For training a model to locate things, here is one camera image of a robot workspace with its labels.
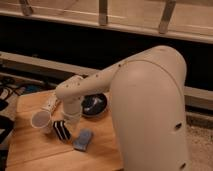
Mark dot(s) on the beige cylindrical gripper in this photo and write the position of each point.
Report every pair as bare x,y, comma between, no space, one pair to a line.
71,115

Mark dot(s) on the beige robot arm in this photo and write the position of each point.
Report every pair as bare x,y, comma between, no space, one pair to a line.
147,106

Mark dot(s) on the blue sponge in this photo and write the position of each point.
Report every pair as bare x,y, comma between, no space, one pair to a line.
82,141

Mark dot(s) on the wooden board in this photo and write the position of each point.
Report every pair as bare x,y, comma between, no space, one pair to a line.
30,150

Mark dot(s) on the white paper cup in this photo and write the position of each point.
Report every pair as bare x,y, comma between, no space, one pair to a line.
42,121

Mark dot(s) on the black bowl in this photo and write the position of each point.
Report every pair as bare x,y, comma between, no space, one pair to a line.
93,105

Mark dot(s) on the white rectangular box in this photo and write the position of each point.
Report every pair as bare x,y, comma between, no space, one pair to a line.
51,103

